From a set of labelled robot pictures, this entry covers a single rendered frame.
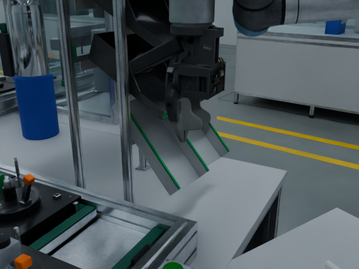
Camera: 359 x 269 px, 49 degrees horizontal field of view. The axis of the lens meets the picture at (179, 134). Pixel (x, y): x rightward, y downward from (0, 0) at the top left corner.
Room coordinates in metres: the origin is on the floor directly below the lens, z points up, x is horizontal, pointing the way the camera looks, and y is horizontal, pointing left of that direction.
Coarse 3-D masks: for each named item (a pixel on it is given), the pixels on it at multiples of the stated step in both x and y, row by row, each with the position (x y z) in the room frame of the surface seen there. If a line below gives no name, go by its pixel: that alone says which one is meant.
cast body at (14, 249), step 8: (0, 240) 0.55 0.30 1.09; (8, 240) 0.55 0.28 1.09; (16, 240) 0.56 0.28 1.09; (0, 248) 0.54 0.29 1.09; (8, 248) 0.54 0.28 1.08; (16, 248) 0.55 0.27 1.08; (0, 256) 0.52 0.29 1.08; (8, 256) 0.54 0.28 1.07; (16, 256) 0.55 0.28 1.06; (0, 264) 0.52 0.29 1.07; (8, 264) 0.53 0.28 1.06
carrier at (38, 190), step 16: (16, 160) 0.92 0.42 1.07; (0, 176) 0.89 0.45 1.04; (0, 192) 0.89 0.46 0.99; (16, 192) 0.86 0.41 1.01; (32, 192) 0.89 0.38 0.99; (48, 192) 0.93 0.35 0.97; (64, 192) 0.93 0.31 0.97; (0, 208) 0.80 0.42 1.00; (16, 208) 0.82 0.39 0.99; (32, 208) 0.83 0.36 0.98; (48, 208) 0.85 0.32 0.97; (64, 208) 0.85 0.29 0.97; (0, 224) 0.78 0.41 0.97; (16, 224) 0.78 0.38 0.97; (32, 224) 0.78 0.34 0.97; (48, 224) 0.80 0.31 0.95
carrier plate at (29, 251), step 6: (24, 246) 0.70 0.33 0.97; (24, 252) 0.67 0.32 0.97; (30, 252) 0.67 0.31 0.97; (36, 252) 0.67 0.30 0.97; (42, 252) 0.67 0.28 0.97; (36, 258) 0.66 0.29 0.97; (42, 258) 0.66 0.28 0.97; (48, 258) 0.66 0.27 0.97; (54, 258) 0.66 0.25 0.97; (36, 264) 0.64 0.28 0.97; (42, 264) 0.64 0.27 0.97; (48, 264) 0.64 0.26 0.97; (54, 264) 0.64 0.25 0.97; (60, 264) 0.64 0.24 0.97; (66, 264) 0.64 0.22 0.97
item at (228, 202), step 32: (0, 128) 1.72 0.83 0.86; (64, 128) 1.72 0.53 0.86; (0, 160) 1.37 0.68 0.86; (32, 160) 1.37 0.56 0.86; (64, 160) 1.37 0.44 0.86; (96, 160) 1.37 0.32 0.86; (224, 160) 1.37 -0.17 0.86; (160, 192) 1.12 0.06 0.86; (192, 192) 1.12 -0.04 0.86; (224, 192) 1.12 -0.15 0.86; (256, 192) 1.12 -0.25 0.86; (224, 224) 0.94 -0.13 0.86; (256, 224) 0.97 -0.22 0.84; (224, 256) 0.80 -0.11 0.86
